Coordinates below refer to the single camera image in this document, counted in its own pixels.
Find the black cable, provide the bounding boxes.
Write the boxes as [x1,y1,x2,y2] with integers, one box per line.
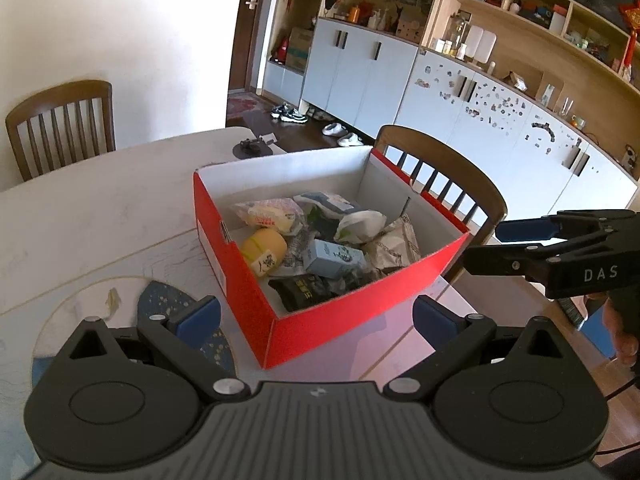
[595,375,640,456]

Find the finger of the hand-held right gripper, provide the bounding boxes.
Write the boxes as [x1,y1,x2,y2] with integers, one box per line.
[496,209,640,243]
[460,230,640,301]

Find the brown cardboard carton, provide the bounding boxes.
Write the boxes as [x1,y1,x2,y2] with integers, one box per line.
[285,27,315,70]

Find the red patterned doormat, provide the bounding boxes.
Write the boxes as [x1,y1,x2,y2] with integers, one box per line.
[227,95,261,120]

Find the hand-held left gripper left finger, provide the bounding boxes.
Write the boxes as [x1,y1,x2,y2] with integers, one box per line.
[47,296,251,403]

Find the wooden wall shelf unit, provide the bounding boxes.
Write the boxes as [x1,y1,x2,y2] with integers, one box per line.
[315,0,640,181]

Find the brown wooden chair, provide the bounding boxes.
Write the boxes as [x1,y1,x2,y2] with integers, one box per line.
[374,125,508,281]
[6,80,116,182]

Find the pink plastic bread package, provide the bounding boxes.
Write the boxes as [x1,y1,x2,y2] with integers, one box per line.
[235,198,307,235]

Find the light blue carton box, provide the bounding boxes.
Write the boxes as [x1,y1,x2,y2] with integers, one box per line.
[302,239,367,279]

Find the white canisters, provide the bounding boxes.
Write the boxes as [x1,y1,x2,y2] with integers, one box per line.
[465,26,497,61]

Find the yellow pig toy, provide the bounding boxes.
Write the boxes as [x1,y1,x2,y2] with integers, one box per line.
[241,228,289,277]

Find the black snack packet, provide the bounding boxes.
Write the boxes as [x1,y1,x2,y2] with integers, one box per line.
[268,275,341,313]

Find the black round stand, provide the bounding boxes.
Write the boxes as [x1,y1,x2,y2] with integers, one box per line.
[233,139,273,159]

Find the person's right hand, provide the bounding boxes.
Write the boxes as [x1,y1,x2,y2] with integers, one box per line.
[602,302,640,366]

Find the red knot ornament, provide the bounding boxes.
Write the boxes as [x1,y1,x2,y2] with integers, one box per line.
[617,2,640,81]

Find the beige foil snack bag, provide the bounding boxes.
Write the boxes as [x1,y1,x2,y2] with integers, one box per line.
[362,215,422,274]

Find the marble-patterned desktop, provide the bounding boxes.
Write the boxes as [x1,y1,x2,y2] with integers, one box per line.
[0,127,546,396]

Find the white cabinet row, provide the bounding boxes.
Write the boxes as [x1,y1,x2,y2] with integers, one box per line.
[262,17,640,216]

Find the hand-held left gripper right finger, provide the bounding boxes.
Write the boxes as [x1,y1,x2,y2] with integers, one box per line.
[384,295,586,403]

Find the red cardboard box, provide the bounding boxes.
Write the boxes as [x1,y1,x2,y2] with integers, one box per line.
[193,146,471,370]

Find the white green-tab packet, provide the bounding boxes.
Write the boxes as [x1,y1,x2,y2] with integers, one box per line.
[334,210,387,245]

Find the tall glass jar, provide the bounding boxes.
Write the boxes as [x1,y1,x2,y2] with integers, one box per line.
[447,12,471,53]

